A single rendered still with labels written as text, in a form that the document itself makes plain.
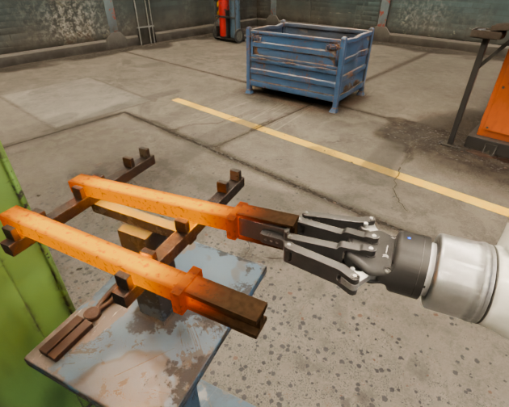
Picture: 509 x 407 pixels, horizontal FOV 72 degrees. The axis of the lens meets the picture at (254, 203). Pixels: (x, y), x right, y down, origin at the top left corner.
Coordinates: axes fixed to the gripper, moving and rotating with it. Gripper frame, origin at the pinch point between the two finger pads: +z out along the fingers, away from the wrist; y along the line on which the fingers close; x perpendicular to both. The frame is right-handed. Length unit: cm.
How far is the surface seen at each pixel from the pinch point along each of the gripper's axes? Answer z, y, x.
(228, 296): -0.8, -12.7, -0.4
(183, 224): 11.5, -3.0, -0.9
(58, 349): 33.1, -15.9, -26.2
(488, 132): -78, 290, -84
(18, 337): 57, -12, -41
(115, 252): 15.9, -11.9, -0.5
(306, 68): 92, 331, -56
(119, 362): 22.3, -12.9, -27.6
